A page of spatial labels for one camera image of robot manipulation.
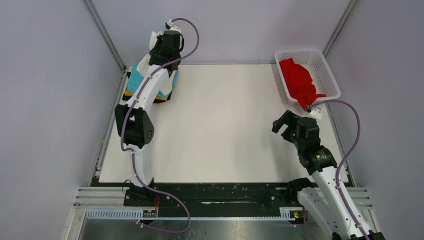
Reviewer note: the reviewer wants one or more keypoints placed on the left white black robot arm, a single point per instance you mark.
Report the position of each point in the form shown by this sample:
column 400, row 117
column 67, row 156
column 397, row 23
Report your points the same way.
column 153, row 76

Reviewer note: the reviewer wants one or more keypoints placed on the folded orange t shirt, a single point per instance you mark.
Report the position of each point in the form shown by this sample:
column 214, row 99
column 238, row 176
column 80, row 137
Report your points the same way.
column 158, row 99

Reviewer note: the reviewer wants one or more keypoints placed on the white plastic basket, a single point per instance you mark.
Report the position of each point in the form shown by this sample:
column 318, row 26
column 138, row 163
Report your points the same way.
column 315, row 63

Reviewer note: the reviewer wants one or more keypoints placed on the white slotted cable duct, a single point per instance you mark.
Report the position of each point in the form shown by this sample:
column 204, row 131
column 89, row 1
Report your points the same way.
column 142, row 215

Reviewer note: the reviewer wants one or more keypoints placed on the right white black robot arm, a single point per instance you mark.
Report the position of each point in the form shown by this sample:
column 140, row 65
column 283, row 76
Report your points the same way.
column 336, row 214

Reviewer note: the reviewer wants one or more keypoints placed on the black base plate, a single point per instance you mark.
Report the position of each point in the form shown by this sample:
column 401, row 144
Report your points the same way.
column 215, row 200

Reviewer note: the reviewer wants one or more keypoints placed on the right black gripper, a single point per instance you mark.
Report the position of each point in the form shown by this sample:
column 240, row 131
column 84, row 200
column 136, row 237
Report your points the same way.
column 288, row 118

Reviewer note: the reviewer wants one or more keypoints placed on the red t shirt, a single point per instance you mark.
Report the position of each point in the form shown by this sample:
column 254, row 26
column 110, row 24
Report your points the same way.
column 299, row 83

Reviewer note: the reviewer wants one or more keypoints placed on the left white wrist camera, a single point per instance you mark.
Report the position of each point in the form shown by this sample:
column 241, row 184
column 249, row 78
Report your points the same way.
column 170, row 26

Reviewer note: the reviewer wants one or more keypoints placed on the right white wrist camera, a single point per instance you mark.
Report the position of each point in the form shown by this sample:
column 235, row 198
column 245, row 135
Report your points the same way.
column 314, row 112

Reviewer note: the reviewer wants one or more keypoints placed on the folded cyan t shirt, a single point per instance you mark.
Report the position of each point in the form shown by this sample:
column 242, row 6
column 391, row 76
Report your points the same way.
column 135, row 79

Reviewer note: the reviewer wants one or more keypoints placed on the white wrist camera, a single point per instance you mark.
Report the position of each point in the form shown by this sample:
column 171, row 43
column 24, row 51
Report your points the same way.
column 314, row 112
column 170, row 26

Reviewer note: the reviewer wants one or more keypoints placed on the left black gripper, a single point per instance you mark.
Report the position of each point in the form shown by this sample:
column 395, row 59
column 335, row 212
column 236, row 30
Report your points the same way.
column 154, row 50

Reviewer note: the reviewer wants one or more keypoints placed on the white t shirt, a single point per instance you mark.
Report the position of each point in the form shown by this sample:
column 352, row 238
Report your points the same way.
column 143, row 66

